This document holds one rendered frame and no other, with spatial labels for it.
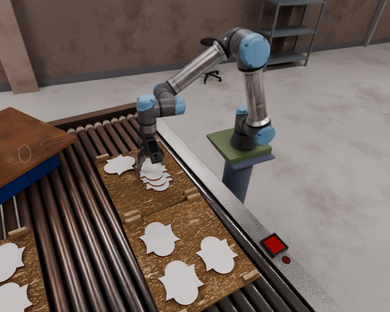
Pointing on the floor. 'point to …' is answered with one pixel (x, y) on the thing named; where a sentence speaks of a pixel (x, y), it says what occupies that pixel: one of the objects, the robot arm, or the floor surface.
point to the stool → (208, 47)
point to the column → (241, 175)
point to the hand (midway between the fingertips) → (151, 168)
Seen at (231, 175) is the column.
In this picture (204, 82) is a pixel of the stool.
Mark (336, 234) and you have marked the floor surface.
